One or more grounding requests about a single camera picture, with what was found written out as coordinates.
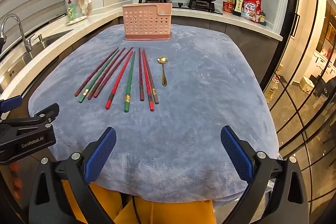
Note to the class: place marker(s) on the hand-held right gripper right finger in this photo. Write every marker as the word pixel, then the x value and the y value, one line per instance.
pixel 235 153

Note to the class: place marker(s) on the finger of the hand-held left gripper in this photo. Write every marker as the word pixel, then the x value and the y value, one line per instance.
pixel 44 115
pixel 11 103

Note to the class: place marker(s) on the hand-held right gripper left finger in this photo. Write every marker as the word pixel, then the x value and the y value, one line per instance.
pixel 101 153

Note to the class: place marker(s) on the dark red chopstick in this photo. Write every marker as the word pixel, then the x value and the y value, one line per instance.
pixel 95 91
pixel 141 74
pixel 97 71

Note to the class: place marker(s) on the brown chopstick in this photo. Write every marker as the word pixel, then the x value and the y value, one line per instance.
pixel 155 95
pixel 102 88

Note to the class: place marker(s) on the green chopstick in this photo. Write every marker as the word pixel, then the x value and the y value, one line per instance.
pixel 130 82
pixel 102 75

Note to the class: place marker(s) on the gold flower-shaped spoon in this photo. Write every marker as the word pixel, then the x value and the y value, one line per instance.
pixel 162 60

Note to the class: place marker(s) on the pink perforated utensil holder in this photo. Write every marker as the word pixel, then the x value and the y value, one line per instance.
pixel 147 22

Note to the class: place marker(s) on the person's left hand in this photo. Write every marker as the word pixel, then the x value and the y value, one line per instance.
pixel 16 175

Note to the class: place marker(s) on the stainless steel sink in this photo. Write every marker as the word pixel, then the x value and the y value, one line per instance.
pixel 15 66

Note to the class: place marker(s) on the chrome kitchen faucet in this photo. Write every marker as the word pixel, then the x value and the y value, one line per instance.
pixel 25 39

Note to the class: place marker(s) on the blue-grey fleece blanket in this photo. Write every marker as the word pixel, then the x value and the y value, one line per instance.
pixel 183 108

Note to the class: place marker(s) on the chrome soap dispenser pump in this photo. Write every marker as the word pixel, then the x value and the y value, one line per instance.
pixel 40 38

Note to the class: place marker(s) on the person's yellow pants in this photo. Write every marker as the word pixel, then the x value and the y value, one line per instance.
pixel 170 213

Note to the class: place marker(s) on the white plate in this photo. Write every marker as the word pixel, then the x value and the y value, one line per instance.
pixel 77 21

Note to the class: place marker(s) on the green dish soap bottle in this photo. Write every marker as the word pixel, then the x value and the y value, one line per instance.
pixel 71 12

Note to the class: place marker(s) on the black-framed glass door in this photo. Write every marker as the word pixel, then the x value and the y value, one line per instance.
pixel 302 56

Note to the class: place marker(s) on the white speckled kitchen countertop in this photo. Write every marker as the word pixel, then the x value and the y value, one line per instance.
pixel 105 12

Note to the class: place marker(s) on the red cereal bag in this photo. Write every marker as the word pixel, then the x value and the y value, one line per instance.
pixel 251 10

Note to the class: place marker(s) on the red instant noodle cup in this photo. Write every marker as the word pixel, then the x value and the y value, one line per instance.
pixel 227 7

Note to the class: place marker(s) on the dark soy sauce bottle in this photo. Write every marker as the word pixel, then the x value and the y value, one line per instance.
pixel 238 5

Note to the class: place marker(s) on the black gas stove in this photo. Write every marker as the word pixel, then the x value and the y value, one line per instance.
pixel 199 7

